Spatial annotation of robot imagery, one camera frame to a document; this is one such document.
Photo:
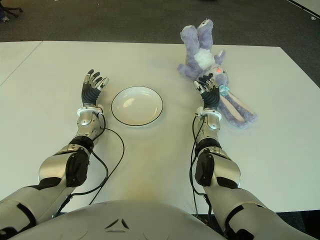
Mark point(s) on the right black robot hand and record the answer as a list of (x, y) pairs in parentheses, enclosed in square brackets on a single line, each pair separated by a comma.
[(211, 97)]

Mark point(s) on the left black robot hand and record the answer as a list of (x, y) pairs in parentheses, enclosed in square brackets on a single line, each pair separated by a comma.
[(89, 93)]

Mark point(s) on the purple plush bunny doll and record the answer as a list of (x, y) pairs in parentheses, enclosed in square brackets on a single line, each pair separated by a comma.
[(203, 56)]

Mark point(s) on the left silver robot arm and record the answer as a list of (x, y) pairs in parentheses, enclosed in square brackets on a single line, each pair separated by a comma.
[(53, 167)]

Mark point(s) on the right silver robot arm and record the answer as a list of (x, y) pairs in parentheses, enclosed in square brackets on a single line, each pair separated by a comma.
[(225, 170)]

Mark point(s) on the white plate with black rim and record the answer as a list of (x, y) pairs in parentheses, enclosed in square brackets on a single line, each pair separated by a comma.
[(137, 106)]

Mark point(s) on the black office chair base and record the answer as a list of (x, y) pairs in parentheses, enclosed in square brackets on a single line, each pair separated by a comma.
[(15, 10)]

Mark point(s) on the white sneaker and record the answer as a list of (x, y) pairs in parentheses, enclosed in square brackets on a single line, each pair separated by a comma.
[(5, 19)]

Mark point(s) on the white paper scrap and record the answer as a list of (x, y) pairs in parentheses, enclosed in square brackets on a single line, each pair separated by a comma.
[(312, 18)]

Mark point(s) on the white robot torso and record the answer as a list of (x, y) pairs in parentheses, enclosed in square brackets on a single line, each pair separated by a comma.
[(120, 220)]

